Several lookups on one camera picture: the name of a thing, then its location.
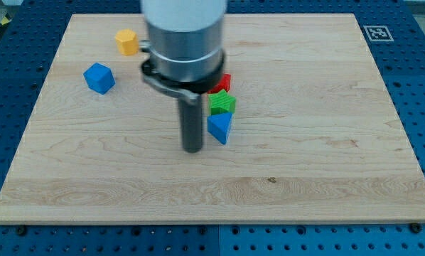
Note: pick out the blue wooden cube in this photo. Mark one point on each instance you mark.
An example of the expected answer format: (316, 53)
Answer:
(99, 78)

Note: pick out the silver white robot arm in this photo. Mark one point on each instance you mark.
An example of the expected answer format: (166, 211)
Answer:
(186, 57)

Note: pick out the blue triangular wooden block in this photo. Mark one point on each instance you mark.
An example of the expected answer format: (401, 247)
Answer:
(219, 126)

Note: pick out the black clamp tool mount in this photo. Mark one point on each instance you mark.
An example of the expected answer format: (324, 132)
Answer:
(188, 92)

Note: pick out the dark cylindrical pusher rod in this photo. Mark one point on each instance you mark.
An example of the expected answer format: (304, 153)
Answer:
(191, 121)

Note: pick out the black bolt front left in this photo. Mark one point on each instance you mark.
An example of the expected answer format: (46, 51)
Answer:
(21, 230)

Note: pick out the green star wooden block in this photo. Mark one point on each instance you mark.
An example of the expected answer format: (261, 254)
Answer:
(221, 102)

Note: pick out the black bolt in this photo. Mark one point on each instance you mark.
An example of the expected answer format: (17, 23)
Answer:
(21, 230)
(415, 227)

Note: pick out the red wooden block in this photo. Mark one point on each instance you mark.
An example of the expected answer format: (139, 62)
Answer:
(224, 84)

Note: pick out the light wooden board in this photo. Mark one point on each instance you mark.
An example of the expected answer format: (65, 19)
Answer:
(315, 138)

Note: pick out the white fiducial marker tag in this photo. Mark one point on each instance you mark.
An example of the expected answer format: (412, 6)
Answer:
(378, 33)

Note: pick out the yellow hexagonal wooden block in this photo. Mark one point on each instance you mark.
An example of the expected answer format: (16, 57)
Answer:
(127, 42)

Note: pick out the black bolt front right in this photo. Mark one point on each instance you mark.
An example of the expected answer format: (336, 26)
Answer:
(415, 227)

